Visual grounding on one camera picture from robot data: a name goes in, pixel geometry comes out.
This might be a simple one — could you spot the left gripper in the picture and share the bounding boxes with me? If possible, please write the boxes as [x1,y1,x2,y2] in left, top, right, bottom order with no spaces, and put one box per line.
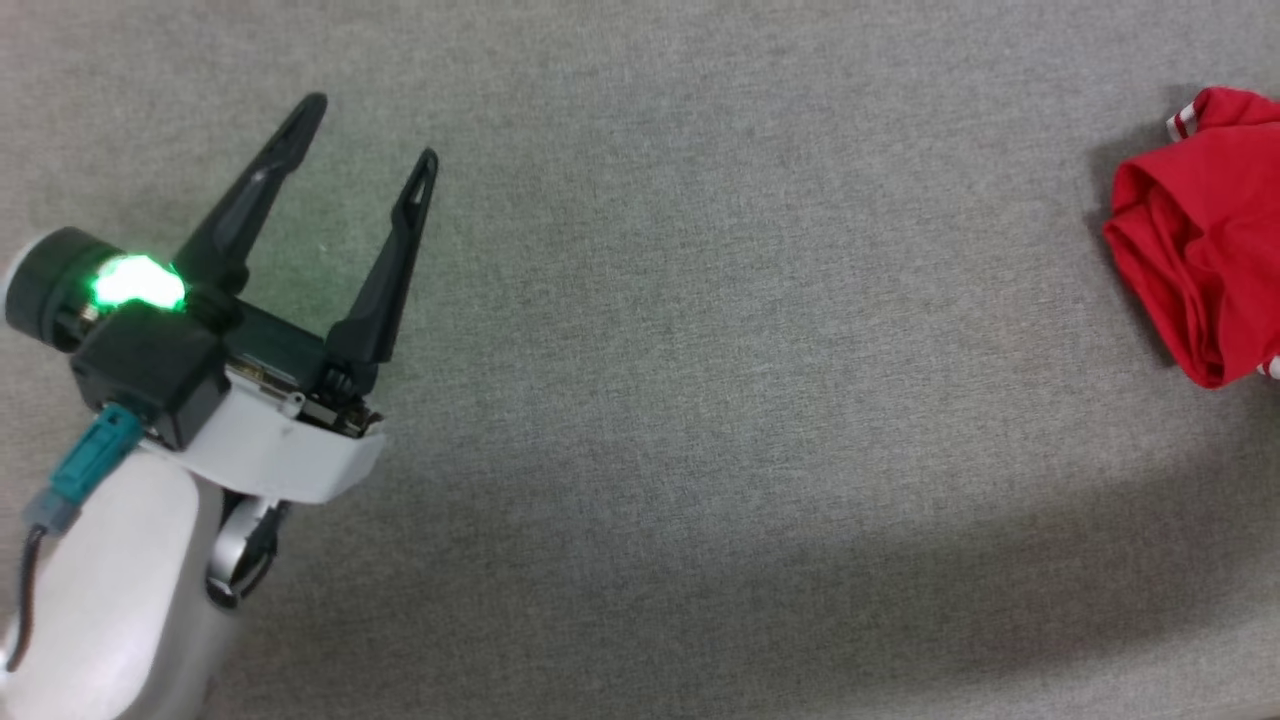
[4,93,440,505]

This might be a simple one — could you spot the red basketball jersey white trim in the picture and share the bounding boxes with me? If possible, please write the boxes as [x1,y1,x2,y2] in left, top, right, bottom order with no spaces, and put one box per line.
[1102,86,1280,390]

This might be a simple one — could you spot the grey fabric sofa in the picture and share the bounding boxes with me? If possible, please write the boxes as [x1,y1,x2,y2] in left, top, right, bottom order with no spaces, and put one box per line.
[0,0,1280,720]

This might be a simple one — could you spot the black cable teal connector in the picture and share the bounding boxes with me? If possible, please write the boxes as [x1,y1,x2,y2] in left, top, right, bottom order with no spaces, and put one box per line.
[0,403,147,673]

